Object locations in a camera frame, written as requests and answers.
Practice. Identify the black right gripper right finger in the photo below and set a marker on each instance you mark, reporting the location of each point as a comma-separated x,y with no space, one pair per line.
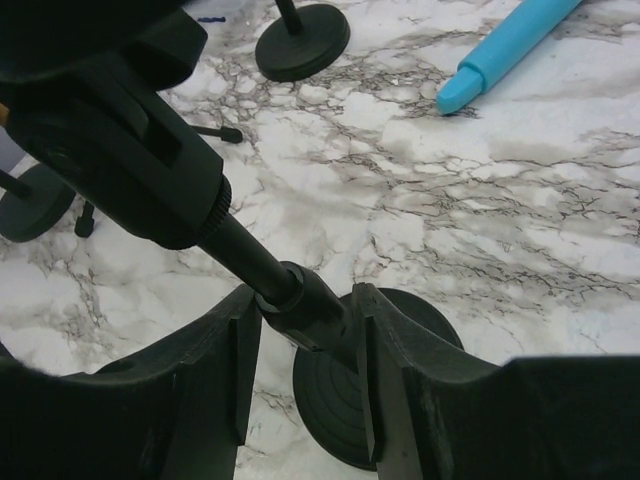
434,411

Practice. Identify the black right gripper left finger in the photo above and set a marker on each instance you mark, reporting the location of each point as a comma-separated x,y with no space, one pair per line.
177,409

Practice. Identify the black tripod shock-mount stand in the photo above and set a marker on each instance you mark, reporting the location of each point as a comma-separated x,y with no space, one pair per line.
84,224

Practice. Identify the black round-base clip stand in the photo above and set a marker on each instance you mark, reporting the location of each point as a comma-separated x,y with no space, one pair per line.
81,103

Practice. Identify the blue microphone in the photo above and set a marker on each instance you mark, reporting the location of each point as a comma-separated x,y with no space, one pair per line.
500,51

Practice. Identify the black stand far left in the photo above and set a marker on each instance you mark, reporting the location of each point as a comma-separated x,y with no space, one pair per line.
32,203

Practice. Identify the black stand holding beige microphone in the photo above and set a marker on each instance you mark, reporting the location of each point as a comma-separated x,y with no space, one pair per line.
302,42

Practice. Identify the clear plastic screw box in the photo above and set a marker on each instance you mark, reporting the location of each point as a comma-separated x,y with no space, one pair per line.
211,20

